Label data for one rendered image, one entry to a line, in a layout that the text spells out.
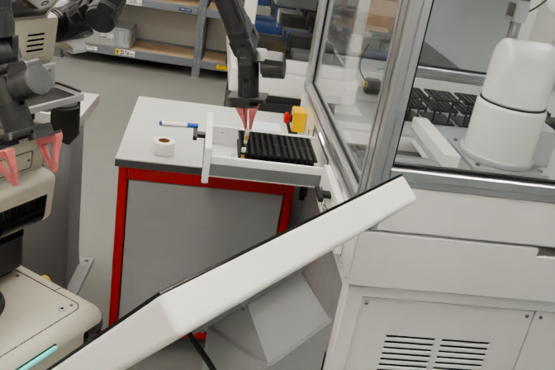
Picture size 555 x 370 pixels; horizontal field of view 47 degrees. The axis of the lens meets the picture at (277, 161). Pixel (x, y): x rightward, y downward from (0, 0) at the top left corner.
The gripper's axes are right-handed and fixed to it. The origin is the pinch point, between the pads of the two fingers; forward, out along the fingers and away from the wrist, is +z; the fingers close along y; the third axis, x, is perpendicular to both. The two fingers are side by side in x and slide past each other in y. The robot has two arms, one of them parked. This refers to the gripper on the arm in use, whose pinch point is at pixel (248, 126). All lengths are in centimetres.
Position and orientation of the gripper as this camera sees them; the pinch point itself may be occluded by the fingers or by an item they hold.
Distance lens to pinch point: 179.1
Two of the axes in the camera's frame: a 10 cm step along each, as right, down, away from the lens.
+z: -0.2, 9.2, 3.9
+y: -9.9, -0.8, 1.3
